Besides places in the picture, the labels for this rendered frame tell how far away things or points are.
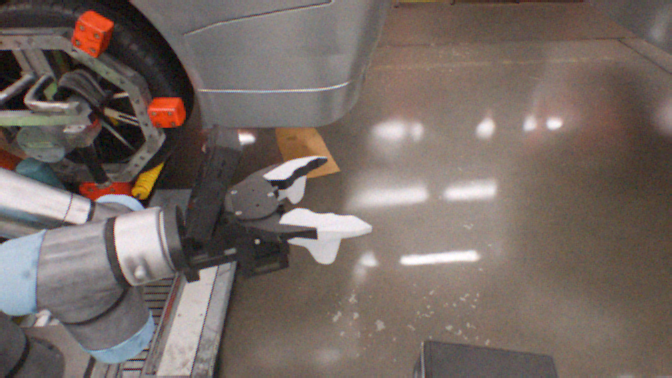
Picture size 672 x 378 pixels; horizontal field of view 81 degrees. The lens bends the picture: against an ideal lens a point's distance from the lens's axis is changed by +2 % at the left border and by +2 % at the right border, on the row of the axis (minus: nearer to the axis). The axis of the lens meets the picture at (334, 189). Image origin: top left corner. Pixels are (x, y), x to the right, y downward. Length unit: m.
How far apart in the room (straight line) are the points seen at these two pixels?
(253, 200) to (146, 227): 0.11
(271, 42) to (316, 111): 0.28
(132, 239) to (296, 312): 1.40
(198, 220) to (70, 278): 0.12
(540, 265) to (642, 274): 0.46
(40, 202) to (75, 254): 0.15
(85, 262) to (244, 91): 1.03
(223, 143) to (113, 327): 0.25
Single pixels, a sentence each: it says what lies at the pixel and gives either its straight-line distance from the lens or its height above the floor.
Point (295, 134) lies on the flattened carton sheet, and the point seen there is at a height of 0.02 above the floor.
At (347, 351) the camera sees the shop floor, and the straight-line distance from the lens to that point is 1.70.
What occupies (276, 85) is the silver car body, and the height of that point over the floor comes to 0.92.
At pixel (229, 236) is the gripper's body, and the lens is 0.44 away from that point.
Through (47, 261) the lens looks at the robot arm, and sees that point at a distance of 0.45.
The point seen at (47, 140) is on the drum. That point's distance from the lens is 1.42.
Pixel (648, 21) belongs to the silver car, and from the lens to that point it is 2.47.
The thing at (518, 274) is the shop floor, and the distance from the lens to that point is 2.07.
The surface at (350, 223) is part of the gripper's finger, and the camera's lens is 0.39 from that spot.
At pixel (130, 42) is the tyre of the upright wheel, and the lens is 1.42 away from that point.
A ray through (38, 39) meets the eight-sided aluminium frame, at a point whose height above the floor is 1.11.
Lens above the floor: 1.54
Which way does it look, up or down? 42 degrees down
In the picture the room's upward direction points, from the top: straight up
